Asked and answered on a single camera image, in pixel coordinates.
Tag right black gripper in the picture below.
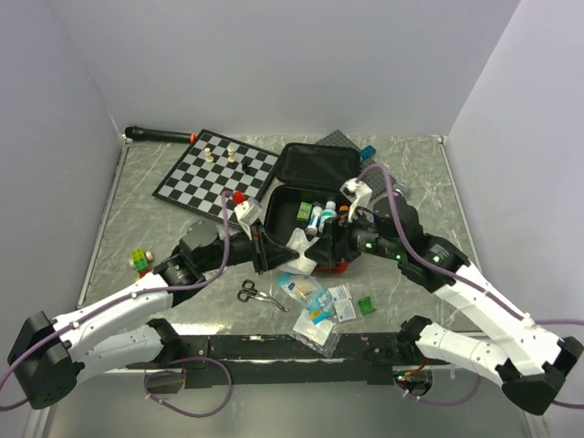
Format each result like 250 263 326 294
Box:
304 202 404 268

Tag white chess piece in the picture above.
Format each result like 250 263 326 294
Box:
204 148 214 163
227 147 237 163

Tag blue cotton swab bag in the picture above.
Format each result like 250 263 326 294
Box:
276 272 335 324

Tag white chess piece right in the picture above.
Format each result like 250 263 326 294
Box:
227 147 237 163

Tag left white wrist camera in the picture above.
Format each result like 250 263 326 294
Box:
232 191 263 239

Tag black handled scissors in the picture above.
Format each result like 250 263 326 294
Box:
236 279 288 312

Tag small green box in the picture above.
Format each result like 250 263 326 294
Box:
297 202 313 222

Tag black chess piece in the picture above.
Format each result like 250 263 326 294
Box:
242 159 251 174

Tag red black medicine bag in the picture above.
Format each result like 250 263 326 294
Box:
264 142 360 272

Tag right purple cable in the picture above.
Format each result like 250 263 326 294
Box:
355 162 584 408

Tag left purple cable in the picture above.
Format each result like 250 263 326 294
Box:
0 191 235 417

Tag black microphone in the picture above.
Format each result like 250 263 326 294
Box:
124 126 196 143

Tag white medicine bottle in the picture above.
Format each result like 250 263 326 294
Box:
319 201 337 230

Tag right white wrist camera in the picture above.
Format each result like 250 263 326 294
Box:
339 178 372 223

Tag red yellow toy block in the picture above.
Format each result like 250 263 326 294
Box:
135 269 151 282

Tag purple cable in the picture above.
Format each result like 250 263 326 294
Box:
0 191 235 417
355 162 584 408

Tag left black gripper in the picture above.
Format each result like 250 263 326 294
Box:
198 217 299 275

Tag white blue pad packet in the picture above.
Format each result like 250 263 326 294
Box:
334 299 357 323

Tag black white chessboard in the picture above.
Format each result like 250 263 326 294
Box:
152 130 279 222

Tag white blue mask packet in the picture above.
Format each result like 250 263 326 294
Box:
280 228 318 276

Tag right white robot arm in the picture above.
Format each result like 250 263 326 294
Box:
308 198 583 415

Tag blue lego brick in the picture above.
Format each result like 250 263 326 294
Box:
360 145 376 162

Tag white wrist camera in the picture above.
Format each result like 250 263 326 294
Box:
339 178 372 223
232 191 263 239

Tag white alcohol pad packet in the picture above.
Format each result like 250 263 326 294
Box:
328 285 352 302

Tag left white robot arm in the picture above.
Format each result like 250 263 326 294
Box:
7 221 299 410

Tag clear zip bag gauze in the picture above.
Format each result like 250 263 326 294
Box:
289 309 341 359

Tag green yellow toy block car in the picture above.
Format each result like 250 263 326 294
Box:
129 248 153 273

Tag white chess piece left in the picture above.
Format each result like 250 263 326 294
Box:
204 148 214 163

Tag black mounting rail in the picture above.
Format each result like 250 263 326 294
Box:
125 332 451 390

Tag green plastic clip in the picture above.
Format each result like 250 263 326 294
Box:
358 297 376 316

